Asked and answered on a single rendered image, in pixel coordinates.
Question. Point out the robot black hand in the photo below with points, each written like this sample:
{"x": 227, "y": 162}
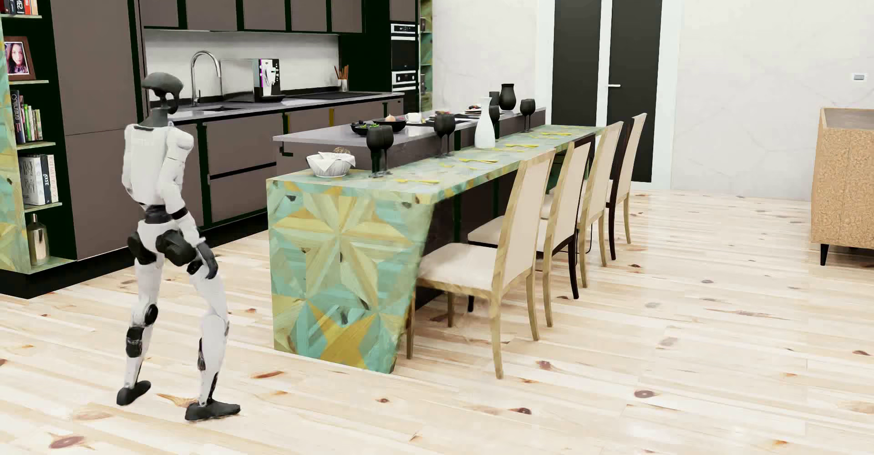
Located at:
{"x": 207, "y": 262}

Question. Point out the beige wooden dining chair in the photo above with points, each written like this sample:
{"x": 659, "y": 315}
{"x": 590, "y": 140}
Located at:
{"x": 627, "y": 161}
{"x": 563, "y": 202}
{"x": 491, "y": 257}
{"x": 599, "y": 182}

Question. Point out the robot right leg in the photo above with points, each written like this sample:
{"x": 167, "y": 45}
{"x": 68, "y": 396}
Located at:
{"x": 213, "y": 332}

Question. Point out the robot leg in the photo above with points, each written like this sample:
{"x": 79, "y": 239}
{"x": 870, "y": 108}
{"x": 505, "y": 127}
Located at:
{"x": 213, "y": 332}
{"x": 140, "y": 318}

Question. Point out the robot left leg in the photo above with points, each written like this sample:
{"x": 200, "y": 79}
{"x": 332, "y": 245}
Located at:
{"x": 140, "y": 318}

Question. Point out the robot white torso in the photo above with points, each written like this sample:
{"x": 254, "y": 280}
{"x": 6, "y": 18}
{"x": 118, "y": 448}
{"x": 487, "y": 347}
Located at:
{"x": 151, "y": 161}

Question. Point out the patterned green yellow bar table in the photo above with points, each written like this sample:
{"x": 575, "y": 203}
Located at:
{"x": 341, "y": 264}

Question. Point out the white ribbed bowl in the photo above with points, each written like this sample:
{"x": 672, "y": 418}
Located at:
{"x": 330, "y": 164}

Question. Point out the metallic bottle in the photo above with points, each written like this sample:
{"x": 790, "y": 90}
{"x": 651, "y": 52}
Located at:
{"x": 37, "y": 242}

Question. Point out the robot black head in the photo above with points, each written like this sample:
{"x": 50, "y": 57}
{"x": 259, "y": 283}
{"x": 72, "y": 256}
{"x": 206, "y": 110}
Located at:
{"x": 162, "y": 88}

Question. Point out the black bookshelf unit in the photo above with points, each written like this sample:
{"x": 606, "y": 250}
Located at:
{"x": 51, "y": 168}

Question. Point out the silver countertop appliance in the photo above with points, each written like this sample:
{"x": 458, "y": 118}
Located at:
{"x": 249, "y": 78}

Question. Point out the row of white books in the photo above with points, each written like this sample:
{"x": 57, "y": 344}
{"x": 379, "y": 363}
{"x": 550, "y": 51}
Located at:
{"x": 37, "y": 178}

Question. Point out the chrome kitchen faucet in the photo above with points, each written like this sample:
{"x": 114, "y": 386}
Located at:
{"x": 194, "y": 73}

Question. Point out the black fruit bowl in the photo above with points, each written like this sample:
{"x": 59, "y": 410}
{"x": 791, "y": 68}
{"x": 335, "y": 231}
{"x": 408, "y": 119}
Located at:
{"x": 360, "y": 128}
{"x": 390, "y": 124}

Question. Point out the black goblet glass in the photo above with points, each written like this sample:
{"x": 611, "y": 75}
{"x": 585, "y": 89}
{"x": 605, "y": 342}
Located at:
{"x": 527, "y": 106}
{"x": 374, "y": 140}
{"x": 388, "y": 138}

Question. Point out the utensil holder with utensils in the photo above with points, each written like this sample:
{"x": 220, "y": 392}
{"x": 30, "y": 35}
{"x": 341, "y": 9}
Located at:
{"x": 342, "y": 81}

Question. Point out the row of green books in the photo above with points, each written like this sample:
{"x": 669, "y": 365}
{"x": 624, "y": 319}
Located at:
{"x": 26, "y": 119}

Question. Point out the grey kitchen island counter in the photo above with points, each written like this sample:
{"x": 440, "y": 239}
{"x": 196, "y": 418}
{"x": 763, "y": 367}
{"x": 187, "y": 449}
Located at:
{"x": 410, "y": 138}

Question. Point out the small white cup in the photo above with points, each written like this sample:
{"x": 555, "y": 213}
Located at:
{"x": 413, "y": 118}

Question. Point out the middle black goblet pair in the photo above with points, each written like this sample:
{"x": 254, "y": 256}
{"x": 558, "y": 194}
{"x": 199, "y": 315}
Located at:
{"x": 444, "y": 124}

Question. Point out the framed portrait photo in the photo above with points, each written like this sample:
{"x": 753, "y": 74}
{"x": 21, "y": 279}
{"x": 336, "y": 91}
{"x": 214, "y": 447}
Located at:
{"x": 18, "y": 58}

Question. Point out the stack of small plates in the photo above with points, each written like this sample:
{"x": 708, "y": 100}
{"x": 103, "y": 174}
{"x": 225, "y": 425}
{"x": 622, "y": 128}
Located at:
{"x": 472, "y": 109}

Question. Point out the white ceramic vase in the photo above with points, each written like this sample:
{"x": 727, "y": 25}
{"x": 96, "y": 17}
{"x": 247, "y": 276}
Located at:
{"x": 485, "y": 131}

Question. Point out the black slim tall vase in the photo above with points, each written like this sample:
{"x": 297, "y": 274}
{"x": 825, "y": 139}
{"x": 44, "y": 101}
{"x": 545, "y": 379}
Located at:
{"x": 494, "y": 110}

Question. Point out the black round vase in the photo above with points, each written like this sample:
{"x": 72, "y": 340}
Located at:
{"x": 507, "y": 97}

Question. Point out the cork textured armchair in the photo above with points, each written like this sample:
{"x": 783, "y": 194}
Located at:
{"x": 843, "y": 189}

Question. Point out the built-in wall oven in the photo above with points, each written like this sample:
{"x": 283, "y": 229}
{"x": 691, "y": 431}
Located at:
{"x": 403, "y": 56}

